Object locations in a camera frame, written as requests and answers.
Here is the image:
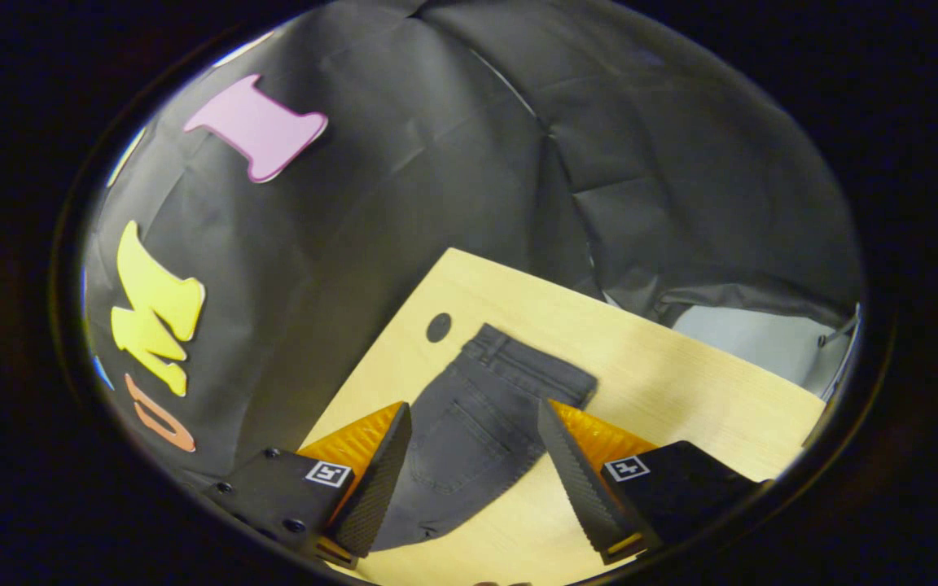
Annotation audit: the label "black backdrop cloth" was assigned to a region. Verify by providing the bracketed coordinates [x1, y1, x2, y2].
[81, 0, 866, 489]

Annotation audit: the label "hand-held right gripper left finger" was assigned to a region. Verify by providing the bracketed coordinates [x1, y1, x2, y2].
[204, 401, 413, 571]

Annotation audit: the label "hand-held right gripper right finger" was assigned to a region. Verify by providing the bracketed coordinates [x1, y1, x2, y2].
[537, 399, 771, 566]

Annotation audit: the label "black jeans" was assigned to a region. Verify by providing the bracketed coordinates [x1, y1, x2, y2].
[371, 323, 598, 553]

